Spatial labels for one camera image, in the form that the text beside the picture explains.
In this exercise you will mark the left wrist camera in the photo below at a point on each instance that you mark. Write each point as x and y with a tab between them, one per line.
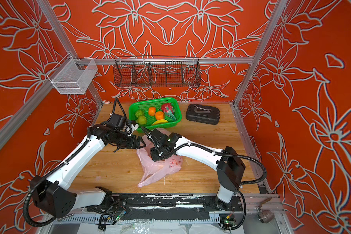
121	123

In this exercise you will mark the green apple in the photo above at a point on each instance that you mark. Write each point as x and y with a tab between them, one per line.
141	120

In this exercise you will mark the orange fruit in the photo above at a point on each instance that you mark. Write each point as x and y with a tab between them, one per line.
152	111
159	115

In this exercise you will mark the white wire wall basket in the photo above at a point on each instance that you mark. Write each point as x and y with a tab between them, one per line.
72	76

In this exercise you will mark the clear plastic wrap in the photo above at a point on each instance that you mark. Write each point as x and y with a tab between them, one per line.
142	228

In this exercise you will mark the pink plastic bag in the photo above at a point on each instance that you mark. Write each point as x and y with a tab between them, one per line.
155	171

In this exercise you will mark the metal pipe fitting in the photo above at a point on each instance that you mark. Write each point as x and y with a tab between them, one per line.
265	216

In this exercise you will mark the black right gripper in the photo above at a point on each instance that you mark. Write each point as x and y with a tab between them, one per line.
154	158

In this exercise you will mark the yellow banana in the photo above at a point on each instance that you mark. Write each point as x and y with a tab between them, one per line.
161	121

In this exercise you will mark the black plastic tool case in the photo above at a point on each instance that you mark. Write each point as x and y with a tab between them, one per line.
203	114

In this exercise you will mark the green plastic basket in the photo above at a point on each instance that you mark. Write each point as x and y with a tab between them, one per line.
157	103

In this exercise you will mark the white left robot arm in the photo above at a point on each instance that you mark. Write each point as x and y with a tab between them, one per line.
51	192

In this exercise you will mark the black wire wall basket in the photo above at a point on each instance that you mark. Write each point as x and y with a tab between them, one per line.
162	71

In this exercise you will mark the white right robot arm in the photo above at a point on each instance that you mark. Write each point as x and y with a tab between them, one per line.
226	162

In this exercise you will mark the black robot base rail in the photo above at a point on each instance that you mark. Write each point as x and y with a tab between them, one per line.
169	207

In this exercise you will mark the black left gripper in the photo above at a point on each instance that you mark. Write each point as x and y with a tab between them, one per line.
133	143

